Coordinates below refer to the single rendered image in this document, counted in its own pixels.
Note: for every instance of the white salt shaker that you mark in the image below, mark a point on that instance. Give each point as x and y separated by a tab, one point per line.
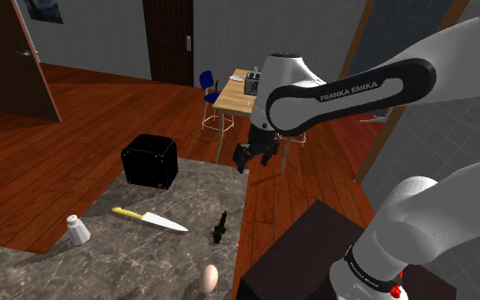
77	232

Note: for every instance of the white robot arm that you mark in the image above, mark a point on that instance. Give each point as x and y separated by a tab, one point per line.
410	224

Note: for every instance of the blue wall picture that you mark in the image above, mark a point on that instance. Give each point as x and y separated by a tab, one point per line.
44	9

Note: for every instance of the small black pepper mill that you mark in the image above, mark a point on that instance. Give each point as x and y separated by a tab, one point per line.
219	228

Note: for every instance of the beige egg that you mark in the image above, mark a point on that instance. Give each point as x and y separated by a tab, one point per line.
208	279

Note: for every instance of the black cube appliance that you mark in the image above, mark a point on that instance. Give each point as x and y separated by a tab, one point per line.
148	160

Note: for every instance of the light wooden table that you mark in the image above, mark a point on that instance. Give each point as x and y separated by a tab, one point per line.
233	97

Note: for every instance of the blue chair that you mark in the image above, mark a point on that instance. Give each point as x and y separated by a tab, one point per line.
210	97

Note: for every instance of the dark brown closed door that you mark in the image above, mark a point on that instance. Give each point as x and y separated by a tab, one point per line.
167	41

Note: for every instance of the dark brown open door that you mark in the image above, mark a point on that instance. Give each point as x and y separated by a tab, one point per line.
11	58

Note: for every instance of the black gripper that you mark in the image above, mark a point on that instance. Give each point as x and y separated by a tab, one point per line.
262	139

